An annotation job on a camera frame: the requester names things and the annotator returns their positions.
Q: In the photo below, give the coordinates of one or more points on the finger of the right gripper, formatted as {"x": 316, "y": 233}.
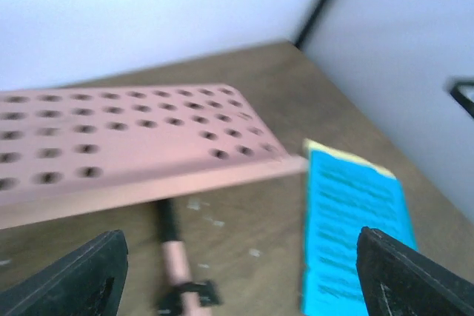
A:
{"x": 460, "y": 90}

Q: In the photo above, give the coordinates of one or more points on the blue sheet music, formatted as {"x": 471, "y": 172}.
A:
{"x": 342, "y": 198}

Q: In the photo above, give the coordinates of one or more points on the yellow sheet music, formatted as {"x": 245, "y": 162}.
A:
{"x": 310, "y": 145}

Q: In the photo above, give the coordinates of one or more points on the right black frame post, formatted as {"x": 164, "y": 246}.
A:
{"x": 310, "y": 23}

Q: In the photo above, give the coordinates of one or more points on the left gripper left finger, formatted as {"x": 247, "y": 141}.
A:
{"x": 88, "y": 281}

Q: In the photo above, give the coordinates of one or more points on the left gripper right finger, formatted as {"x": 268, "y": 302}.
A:
{"x": 397, "y": 280}

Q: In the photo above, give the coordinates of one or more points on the pink music stand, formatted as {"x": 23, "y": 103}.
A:
{"x": 67, "y": 152}

